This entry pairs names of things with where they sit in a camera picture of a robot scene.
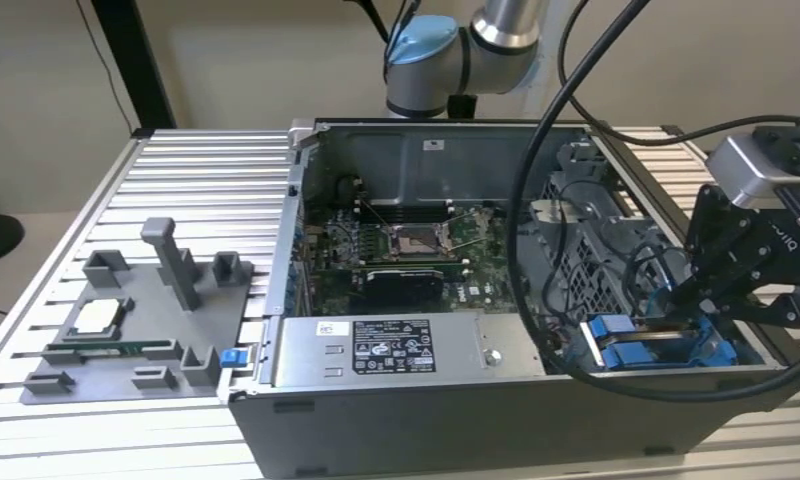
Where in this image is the blue disk wire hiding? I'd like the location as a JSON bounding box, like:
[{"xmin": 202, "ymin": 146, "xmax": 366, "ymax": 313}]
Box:
[{"xmin": 639, "ymin": 272, "xmax": 679, "ymax": 321}]

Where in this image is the metal disk bay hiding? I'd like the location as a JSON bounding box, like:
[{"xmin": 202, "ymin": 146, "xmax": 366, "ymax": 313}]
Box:
[{"xmin": 577, "ymin": 307, "xmax": 742, "ymax": 375}]

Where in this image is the black RAM slot bank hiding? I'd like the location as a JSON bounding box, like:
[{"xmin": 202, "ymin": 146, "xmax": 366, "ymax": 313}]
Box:
[
  {"xmin": 356, "ymin": 253, "xmax": 459, "ymax": 269},
  {"xmin": 356, "ymin": 198, "xmax": 502, "ymax": 224}
]

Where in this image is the perforated metal drive cage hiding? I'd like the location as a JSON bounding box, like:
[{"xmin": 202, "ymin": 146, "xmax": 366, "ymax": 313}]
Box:
[{"xmin": 526, "ymin": 142, "xmax": 695, "ymax": 321}]

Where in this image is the green motherboard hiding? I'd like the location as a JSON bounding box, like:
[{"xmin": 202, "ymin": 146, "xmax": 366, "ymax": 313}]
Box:
[{"xmin": 303, "ymin": 199, "xmax": 542, "ymax": 319}]

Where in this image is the CPU socket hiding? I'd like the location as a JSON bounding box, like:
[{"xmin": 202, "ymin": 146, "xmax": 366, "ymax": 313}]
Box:
[{"xmin": 386, "ymin": 222, "xmax": 462, "ymax": 259}]

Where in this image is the black graphics card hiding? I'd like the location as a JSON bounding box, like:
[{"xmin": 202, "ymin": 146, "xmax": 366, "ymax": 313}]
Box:
[{"xmin": 352, "ymin": 267, "xmax": 446, "ymax": 306}]

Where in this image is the thin metal locking lever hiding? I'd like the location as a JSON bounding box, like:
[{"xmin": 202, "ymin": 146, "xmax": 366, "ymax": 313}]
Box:
[{"xmin": 364, "ymin": 201, "xmax": 398, "ymax": 230}]

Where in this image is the open dark grey PC case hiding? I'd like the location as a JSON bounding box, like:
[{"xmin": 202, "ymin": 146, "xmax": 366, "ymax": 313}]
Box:
[{"xmin": 216, "ymin": 117, "xmax": 800, "ymax": 480}]

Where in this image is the silver power supply unit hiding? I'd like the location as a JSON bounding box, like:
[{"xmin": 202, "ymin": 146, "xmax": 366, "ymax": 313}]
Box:
[{"xmin": 271, "ymin": 312, "xmax": 550, "ymax": 390}]

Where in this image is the grey plastic parts rack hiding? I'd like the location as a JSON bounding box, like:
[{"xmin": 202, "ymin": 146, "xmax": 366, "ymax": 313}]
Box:
[{"xmin": 19, "ymin": 217, "xmax": 259, "ymax": 405}]

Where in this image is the green RAM stick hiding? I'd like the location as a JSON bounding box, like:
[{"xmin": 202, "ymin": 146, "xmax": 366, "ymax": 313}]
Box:
[{"xmin": 45, "ymin": 339, "xmax": 179, "ymax": 354}]

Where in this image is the silver CPU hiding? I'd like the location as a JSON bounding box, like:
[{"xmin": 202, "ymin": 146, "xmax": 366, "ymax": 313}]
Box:
[{"xmin": 66, "ymin": 299, "xmax": 130, "ymax": 337}]

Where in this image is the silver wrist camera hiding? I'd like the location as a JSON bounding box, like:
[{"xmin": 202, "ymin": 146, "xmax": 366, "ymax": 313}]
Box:
[{"xmin": 705, "ymin": 133, "xmax": 800, "ymax": 210}]

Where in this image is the thin black camera cable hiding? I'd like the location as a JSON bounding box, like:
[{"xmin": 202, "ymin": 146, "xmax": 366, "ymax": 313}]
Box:
[{"xmin": 558, "ymin": 0, "xmax": 800, "ymax": 149}]

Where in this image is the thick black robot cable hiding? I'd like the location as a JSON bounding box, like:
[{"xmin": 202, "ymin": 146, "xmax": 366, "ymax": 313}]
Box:
[{"xmin": 511, "ymin": 0, "xmax": 800, "ymax": 401}]

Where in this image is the metal socket cover frame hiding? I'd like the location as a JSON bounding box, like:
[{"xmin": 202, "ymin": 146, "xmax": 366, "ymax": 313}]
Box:
[{"xmin": 443, "ymin": 209, "xmax": 497, "ymax": 252}]

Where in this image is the black arm base cable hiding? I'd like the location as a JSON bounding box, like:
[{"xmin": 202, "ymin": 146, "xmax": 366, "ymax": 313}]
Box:
[{"xmin": 356, "ymin": 0, "xmax": 422, "ymax": 49}]

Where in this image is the black frame post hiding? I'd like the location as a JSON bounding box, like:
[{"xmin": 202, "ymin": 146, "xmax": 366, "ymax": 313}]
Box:
[{"xmin": 92, "ymin": 0, "xmax": 179, "ymax": 131}]

